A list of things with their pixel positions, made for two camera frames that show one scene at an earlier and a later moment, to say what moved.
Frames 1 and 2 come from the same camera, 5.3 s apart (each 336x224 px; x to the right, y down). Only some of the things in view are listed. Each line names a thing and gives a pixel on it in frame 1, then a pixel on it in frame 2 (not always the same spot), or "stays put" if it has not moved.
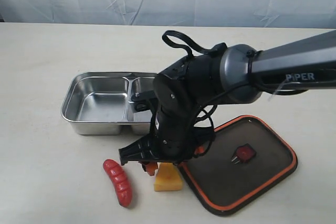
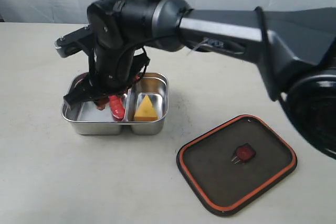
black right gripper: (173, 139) → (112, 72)
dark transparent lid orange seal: (247, 157) stays put
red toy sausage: (121, 181) → (117, 106)
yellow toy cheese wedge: (167, 178) → (145, 112)
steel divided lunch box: (100, 103) stays put
